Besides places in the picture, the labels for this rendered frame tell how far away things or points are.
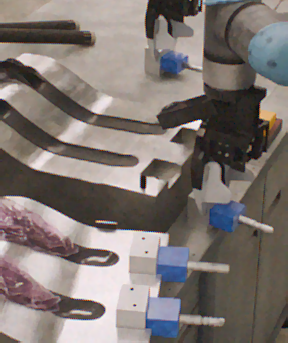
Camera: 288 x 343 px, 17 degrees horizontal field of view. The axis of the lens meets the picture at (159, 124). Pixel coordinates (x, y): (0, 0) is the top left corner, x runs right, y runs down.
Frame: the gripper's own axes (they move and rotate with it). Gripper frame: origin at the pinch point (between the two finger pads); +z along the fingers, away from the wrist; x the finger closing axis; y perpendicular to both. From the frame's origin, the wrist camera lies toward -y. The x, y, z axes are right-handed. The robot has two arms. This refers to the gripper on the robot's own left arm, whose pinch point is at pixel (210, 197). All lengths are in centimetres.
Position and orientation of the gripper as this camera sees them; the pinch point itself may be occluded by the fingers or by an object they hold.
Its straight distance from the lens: 141.9
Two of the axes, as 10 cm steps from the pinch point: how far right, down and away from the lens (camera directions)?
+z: -0.1, 8.8, 4.8
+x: 5.5, -4.0, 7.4
